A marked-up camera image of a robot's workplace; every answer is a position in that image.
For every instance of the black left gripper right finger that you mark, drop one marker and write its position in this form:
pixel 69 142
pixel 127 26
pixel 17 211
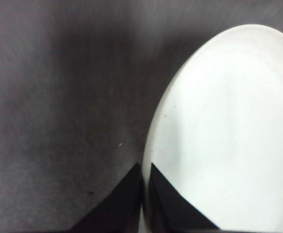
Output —
pixel 170 208

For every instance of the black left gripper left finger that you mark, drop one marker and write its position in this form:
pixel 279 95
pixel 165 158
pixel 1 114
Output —
pixel 117 208

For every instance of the white round plate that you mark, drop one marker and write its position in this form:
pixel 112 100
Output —
pixel 228 121

